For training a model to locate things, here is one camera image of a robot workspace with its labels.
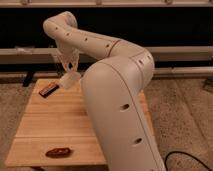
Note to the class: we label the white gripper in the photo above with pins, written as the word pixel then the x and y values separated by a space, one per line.
pixel 69 56

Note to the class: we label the white sponge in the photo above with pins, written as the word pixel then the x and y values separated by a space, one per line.
pixel 69 79

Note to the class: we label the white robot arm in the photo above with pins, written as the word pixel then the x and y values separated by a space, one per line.
pixel 112 72

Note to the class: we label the black rectangular box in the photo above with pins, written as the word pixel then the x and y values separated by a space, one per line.
pixel 46 91

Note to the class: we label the wooden table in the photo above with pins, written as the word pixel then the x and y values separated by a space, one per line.
pixel 57 121

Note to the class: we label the dark red oblong object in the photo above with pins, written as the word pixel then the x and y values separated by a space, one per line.
pixel 58 152

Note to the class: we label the long grey rail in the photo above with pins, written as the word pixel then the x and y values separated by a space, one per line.
pixel 162 54

